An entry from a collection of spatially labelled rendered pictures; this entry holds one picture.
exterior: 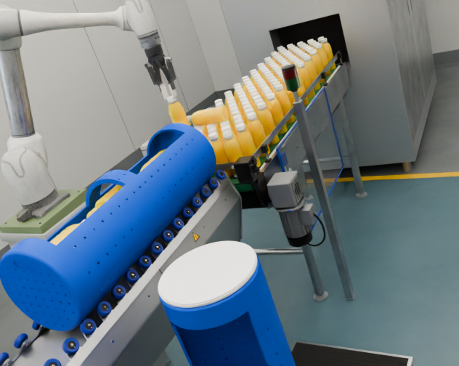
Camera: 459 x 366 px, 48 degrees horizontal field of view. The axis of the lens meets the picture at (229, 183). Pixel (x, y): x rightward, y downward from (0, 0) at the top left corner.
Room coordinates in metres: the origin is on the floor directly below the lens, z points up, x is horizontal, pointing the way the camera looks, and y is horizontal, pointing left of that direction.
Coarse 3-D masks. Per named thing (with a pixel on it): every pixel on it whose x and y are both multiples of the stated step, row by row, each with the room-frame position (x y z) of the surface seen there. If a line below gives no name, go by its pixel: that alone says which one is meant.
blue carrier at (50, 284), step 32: (192, 128) 1.95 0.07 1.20; (160, 160) 1.72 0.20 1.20; (192, 160) 1.80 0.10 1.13; (96, 192) 1.70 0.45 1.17; (128, 192) 1.53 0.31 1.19; (160, 192) 1.60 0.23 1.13; (192, 192) 1.77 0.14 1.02; (64, 224) 1.58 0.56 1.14; (96, 224) 1.38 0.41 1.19; (128, 224) 1.44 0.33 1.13; (160, 224) 1.56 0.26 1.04; (32, 256) 1.24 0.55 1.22; (64, 256) 1.25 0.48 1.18; (96, 256) 1.30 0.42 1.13; (128, 256) 1.40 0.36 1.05; (32, 288) 1.28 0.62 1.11; (64, 288) 1.21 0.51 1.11; (96, 288) 1.26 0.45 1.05; (64, 320) 1.24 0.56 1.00
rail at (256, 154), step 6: (336, 54) 3.28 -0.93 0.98; (330, 60) 3.17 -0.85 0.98; (330, 66) 3.13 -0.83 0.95; (318, 78) 2.90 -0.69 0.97; (312, 84) 2.80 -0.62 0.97; (306, 90) 2.71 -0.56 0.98; (306, 96) 2.69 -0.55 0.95; (288, 114) 2.44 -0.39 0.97; (282, 120) 2.36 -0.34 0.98; (276, 126) 2.29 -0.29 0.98; (282, 126) 2.34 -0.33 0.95; (276, 132) 2.27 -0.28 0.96; (270, 138) 2.21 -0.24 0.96; (258, 150) 2.08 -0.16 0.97; (258, 156) 2.07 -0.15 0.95
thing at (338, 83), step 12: (336, 72) 3.17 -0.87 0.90; (336, 84) 3.09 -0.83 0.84; (348, 84) 3.30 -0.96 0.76; (336, 96) 3.05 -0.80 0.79; (336, 108) 3.07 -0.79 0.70; (348, 132) 3.14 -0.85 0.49; (348, 144) 3.15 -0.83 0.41; (276, 156) 2.17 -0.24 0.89; (348, 156) 3.18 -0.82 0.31; (264, 168) 2.05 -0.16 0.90; (276, 168) 2.14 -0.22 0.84; (264, 180) 2.02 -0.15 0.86; (360, 180) 3.15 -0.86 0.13; (240, 192) 2.33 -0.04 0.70; (252, 192) 2.29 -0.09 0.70; (264, 192) 1.99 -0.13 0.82; (360, 192) 3.15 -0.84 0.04; (252, 204) 2.16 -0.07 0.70; (264, 204) 1.96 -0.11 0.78; (264, 252) 2.37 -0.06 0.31; (276, 252) 2.34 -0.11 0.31; (288, 252) 2.30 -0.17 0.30; (300, 252) 2.26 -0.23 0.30; (312, 252) 2.25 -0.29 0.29; (312, 264) 2.23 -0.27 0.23; (312, 276) 2.24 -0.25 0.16; (324, 300) 2.22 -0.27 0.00
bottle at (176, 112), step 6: (168, 102) 2.26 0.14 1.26; (174, 102) 2.25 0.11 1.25; (168, 108) 2.25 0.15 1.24; (174, 108) 2.23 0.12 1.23; (180, 108) 2.24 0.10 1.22; (174, 114) 2.23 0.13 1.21; (180, 114) 2.23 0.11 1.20; (174, 120) 2.24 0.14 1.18; (180, 120) 2.23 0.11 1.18; (186, 120) 2.24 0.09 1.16
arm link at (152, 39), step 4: (152, 32) 2.23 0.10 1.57; (156, 32) 2.24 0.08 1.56; (140, 36) 2.23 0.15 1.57; (144, 36) 2.22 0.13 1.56; (148, 36) 2.22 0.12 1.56; (152, 36) 2.22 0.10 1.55; (156, 36) 2.23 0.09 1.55; (140, 40) 2.24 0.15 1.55; (144, 40) 2.23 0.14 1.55; (148, 40) 2.22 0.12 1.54; (152, 40) 2.22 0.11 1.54; (156, 40) 2.23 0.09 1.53; (160, 40) 2.25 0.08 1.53; (140, 44) 2.25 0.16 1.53; (144, 44) 2.23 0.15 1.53; (148, 44) 2.22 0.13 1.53; (152, 44) 2.22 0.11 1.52; (156, 44) 2.24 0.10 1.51; (144, 48) 2.24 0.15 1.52; (148, 48) 2.24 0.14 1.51
